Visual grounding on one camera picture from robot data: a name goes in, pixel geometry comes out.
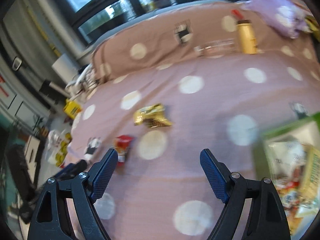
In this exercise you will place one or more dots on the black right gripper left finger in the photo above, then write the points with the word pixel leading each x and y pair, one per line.
pixel 51 219

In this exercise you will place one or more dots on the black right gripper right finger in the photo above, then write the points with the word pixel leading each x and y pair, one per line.
pixel 266 219

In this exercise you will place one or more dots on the orange panda snack packet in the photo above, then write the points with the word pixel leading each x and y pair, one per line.
pixel 288 192

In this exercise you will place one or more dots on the green cracker packet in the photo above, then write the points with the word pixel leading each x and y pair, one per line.
pixel 309 184

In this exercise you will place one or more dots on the white barcode snack packet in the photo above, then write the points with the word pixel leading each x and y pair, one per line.
pixel 284 157

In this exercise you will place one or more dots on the red snack packet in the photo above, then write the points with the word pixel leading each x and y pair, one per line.
pixel 122 145

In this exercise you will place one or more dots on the green white cardboard box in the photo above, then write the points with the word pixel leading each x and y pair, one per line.
pixel 306 131

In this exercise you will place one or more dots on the yellow box on floor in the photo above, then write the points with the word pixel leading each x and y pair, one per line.
pixel 72 109

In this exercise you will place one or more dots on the gold snack packet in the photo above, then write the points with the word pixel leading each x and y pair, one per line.
pixel 151 116

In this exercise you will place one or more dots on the pink polka dot bedsheet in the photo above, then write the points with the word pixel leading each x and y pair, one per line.
pixel 220 103

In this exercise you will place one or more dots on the clear plastic bottle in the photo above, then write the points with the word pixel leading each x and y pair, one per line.
pixel 216 48

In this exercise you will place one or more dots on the yellow bottle red cap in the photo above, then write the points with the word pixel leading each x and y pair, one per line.
pixel 246 34

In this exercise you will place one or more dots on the purple floral blanket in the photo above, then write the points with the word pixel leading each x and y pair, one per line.
pixel 287 17

